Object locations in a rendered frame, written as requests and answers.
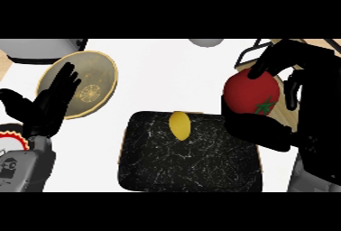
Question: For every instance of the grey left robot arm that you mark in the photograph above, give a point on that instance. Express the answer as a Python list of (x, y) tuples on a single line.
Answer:
[(31, 168)]

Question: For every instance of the grey rounded object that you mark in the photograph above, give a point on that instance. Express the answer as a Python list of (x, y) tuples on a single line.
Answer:
[(206, 42)]

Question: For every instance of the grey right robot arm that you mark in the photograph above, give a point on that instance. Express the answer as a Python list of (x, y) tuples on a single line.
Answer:
[(310, 184)]

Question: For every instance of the grey appliance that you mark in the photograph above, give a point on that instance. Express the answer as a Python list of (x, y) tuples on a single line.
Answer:
[(36, 48)]

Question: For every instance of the yellow lemon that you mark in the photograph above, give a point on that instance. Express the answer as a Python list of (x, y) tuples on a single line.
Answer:
[(179, 124)]

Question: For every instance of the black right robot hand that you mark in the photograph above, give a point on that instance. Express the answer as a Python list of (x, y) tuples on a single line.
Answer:
[(319, 114)]

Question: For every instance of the pale wooden board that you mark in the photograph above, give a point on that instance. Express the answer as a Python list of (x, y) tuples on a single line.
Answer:
[(3, 64)]

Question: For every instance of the red tomato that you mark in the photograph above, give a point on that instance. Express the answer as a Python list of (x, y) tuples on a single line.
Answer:
[(248, 93)]

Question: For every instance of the black marble tray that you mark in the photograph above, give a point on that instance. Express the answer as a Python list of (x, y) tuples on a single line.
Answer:
[(191, 165)]

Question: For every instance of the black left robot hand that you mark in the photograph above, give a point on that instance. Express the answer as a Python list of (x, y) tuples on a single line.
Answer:
[(46, 111)]

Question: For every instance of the olive plate with gold rim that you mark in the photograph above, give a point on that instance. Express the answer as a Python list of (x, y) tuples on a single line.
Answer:
[(95, 75)]

